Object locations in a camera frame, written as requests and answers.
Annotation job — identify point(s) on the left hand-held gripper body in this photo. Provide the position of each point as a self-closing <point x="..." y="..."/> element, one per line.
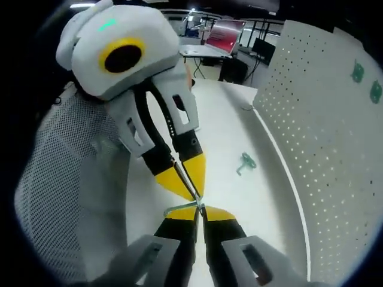
<point x="89" y="53"/>

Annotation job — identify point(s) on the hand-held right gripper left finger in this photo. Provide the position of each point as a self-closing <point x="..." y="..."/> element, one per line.
<point x="167" y="257"/>

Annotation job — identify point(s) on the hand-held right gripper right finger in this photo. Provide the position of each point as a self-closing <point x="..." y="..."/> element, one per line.
<point x="233" y="257"/>

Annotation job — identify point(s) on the green hook assembly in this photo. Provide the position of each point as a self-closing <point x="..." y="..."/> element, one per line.
<point x="246" y="163"/>
<point x="179" y="207"/>
<point x="375" y="92"/>
<point x="357" y="71"/>

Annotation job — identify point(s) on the white perforated mounting plate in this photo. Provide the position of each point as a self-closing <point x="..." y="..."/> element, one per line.
<point x="323" y="134"/>

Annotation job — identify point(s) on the grey background table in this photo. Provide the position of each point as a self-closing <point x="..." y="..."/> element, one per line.
<point x="200" y="51"/>

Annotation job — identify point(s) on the white mesh basket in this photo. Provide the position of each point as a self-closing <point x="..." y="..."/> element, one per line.
<point x="66" y="179"/>

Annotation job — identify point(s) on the black computer monitor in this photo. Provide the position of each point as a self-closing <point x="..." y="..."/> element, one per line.
<point x="263" y="51"/>

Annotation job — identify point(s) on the white partition panel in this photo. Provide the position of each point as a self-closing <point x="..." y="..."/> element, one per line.
<point x="344" y="33"/>

